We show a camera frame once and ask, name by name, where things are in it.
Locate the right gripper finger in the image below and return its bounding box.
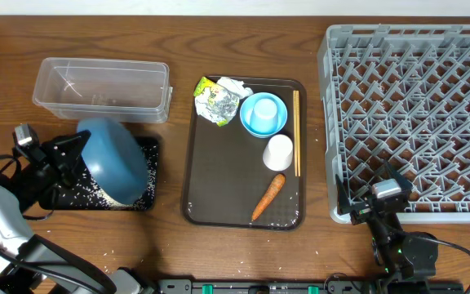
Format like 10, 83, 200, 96
335, 175, 351, 215
383, 160, 413, 191

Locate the pile of white rice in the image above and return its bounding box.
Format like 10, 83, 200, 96
51, 142, 158, 212

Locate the large blue plate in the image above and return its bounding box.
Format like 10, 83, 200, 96
77, 118, 148, 205

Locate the white pink cup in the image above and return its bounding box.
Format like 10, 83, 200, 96
263, 134, 293, 172

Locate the light blue cup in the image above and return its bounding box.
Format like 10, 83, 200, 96
250, 98, 277, 134

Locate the small light blue bowl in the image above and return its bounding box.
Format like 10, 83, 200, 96
239, 92, 288, 138

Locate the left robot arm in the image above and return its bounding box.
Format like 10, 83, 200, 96
0, 125, 159, 293

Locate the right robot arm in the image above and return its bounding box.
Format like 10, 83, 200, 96
335, 162, 438, 293

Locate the grey dishwasher rack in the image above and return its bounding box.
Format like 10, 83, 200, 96
317, 24, 470, 224

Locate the black plastic tray bin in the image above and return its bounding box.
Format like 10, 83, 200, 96
39, 137, 159, 212

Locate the orange carrot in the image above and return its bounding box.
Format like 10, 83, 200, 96
251, 173, 286, 221

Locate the clear plastic bin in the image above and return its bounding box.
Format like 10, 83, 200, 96
32, 57, 172, 123

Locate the wooden chopstick right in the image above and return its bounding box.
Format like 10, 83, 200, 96
297, 91, 301, 176

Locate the wooden chopstick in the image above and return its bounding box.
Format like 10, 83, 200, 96
293, 90, 300, 177
297, 91, 301, 176

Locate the dark brown serving tray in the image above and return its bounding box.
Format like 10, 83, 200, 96
183, 78, 306, 231

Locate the wooden chopstick left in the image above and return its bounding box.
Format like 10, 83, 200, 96
293, 90, 300, 177

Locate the crumpled foil snack wrapper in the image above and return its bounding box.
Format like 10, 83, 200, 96
193, 77, 240, 127

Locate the crumpled white tissue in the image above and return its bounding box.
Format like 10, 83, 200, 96
216, 77, 254, 100

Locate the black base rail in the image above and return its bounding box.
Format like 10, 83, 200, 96
153, 278, 464, 294

